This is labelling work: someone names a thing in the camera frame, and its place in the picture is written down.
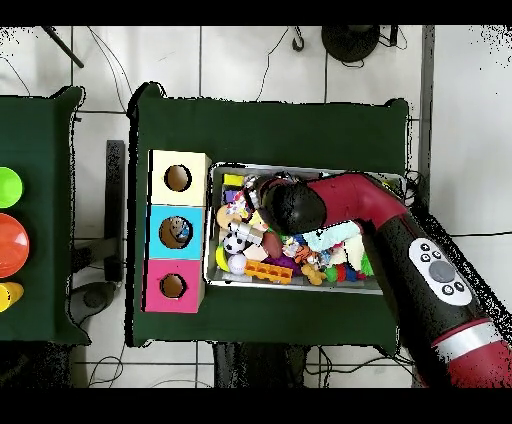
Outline mint muslin cloth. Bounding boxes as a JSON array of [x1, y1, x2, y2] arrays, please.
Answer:
[[301, 221, 361, 251]]

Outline wooden three-hole box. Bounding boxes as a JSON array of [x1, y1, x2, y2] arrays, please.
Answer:
[[141, 149, 212, 314]]

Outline silver mesh bin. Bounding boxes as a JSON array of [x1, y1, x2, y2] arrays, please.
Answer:
[[203, 161, 407, 296]]

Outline polka dot crumpled wrapper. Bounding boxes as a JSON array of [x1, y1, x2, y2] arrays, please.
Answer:
[[225, 187, 251, 219]]

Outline brown toy football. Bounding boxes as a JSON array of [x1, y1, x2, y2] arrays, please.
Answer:
[[262, 231, 284, 260]]

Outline black white soccer ball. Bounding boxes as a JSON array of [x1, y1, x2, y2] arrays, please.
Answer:
[[222, 232, 246, 255]]

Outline white baseball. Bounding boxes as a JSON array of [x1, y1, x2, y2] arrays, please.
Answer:
[[227, 252, 249, 276]]

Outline orange plastic tray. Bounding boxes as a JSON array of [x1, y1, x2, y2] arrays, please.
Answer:
[[242, 258, 294, 286]]

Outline tiger plush toy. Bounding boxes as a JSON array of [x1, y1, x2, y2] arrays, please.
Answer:
[[295, 244, 321, 265]]

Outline dark green tablecloth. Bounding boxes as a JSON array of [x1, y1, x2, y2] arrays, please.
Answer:
[[125, 81, 411, 348]]

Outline cream muslin cloth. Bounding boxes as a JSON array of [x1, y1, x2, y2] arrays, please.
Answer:
[[331, 235, 367, 271]]

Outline black floor bar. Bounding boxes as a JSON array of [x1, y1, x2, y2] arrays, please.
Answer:
[[104, 139, 126, 281]]

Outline grey rounded floor base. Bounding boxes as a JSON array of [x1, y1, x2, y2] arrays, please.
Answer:
[[65, 280, 118, 326]]

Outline black round lamp base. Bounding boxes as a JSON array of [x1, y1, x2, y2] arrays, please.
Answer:
[[320, 25, 381, 64]]

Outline dark green cloth side table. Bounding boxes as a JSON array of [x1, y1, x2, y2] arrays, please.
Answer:
[[0, 85, 91, 347]]

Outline orange plastic bowl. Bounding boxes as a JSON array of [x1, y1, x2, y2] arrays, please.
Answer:
[[0, 212, 30, 279]]

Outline green plastic bowl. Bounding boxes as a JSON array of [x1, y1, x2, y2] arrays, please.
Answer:
[[0, 166, 24, 209]]

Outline black rod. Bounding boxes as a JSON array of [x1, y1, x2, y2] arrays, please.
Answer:
[[40, 25, 86, 69]]

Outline yellow plastic cup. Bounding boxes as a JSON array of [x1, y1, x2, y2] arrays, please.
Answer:
[[0, 281, 25, 313]]

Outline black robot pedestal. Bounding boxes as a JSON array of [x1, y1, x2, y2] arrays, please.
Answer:
[[213, 341, 311, 388]]

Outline black power cable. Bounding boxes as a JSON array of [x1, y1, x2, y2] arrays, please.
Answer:
[[449, 229, 512, 238]]

